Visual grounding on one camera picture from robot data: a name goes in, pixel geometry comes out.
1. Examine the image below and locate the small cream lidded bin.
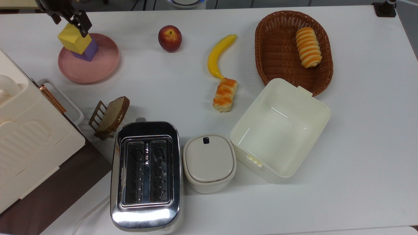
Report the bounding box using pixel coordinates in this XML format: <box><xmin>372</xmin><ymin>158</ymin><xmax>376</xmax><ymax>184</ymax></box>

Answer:
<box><xmin>183</xmin><ymin>133</ymin><xmax>237</xmax><ymax>195</ymax></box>

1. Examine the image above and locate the copper toast rack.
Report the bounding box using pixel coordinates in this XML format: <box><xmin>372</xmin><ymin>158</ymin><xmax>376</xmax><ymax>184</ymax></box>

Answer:
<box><xmin>88</xmin><ymin>101</ymin><xmax>120</xmax><ymax>141</ymax></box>

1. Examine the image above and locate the pink plate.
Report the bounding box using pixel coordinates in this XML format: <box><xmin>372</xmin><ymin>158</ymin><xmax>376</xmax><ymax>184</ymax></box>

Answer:
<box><xmin>58</xmin><ymin>33</ymin><xmax>120</xmax><ymax>85</ymax></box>

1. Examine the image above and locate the white toaster cord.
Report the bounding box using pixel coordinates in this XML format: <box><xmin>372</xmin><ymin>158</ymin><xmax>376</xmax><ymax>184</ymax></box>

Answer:
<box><xmin>71</xmin><ymin>195</ymin><xmax>112</xmax><ymax>235</ymax></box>

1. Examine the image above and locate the brown bread slice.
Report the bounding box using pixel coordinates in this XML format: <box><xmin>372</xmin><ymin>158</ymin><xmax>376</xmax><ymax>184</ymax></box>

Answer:
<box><xmin>95</xmin><ymin>96</ymin><xmax>130</xmax><ymax>133</ymax></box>

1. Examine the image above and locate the striped orange bread roll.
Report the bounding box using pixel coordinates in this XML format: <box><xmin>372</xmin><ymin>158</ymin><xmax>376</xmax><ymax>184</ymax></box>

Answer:
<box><xmin>296</xmin><ymin>27</ymin><xmax>323</xmax><ymax>69</ymax></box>

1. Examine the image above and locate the yellow cube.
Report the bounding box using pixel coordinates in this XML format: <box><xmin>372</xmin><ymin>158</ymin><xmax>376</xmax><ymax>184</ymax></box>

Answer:
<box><xmin>58</xmin><ymin>23</ymin><xmax>92</xmax><ymax>55</ymax></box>

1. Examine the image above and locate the brown wicker basket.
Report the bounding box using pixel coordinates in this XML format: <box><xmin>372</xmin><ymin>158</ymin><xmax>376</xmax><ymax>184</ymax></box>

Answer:
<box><xmin>255</xmin><ymin>10</ymin><xmax>334</xmax><ymax>97</ymax></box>

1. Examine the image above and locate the yellow banana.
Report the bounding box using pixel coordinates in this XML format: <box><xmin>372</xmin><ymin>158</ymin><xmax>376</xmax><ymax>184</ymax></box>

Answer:
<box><xmin>207</xmin><ymin>34</ymin><xmax>238</xmax><ymax>80</ymax></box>

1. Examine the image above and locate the orange glazed bread loaf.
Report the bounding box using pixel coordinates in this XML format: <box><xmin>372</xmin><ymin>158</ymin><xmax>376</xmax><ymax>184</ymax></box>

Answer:
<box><xmin>213</xmin><ymin>78</ymin><xmax>238</xmax><ymax>113</ymax></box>

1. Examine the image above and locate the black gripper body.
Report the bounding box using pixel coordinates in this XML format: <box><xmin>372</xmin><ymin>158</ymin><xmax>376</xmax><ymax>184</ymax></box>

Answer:
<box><xmin>35</xmin><ymin>0</ymin><xmax>79</xmax><ymax>17</ymax></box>

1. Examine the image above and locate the yellowish side table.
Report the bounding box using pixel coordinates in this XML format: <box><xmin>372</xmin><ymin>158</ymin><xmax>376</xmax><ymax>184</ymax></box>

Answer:
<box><xmin>0</xmin><ymin>0</ymin><xmax>40</xmax><ymax>10</ymax></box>

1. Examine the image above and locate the copper bread box handle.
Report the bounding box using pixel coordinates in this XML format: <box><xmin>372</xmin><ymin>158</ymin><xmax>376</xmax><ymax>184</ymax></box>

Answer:
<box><xmin>39</xmin><ymin>84</ymin><xmax>67</xmax><ymax>114</ymax></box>

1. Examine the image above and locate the silver two-slot toaster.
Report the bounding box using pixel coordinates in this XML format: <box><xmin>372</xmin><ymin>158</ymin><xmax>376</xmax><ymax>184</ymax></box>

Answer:
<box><xmin>110</xmin><ymin>117</ymin><xmax>184</xmax><ymax>234</ymax></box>

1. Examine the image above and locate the robot base ring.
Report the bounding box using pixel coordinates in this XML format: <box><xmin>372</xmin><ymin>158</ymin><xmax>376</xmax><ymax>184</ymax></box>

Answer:
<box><xmin>165</xmin><ymin>0</ymin><xmax>207</xmax><ymax>9</ymax></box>

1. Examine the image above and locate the open cream plastic container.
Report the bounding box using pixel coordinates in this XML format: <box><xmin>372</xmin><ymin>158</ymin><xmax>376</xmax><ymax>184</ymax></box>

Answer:
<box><xmin>230</xmin><ymin>78</ymin><xmax>331</xmax><ymax>184</ymax></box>

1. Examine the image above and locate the purple cube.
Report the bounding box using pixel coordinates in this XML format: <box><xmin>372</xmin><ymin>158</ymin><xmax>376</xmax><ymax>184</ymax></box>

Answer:
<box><xmin>72</xmin><ymin>37</ymin><xmax>99</xmax><ymax>62</ymax></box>

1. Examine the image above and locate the red apple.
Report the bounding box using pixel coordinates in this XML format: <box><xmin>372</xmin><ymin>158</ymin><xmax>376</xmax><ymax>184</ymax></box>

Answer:
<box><xmin>158</xmin><ymin>25</ymin><xmax>183</xmax><ymax>53</ymax></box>

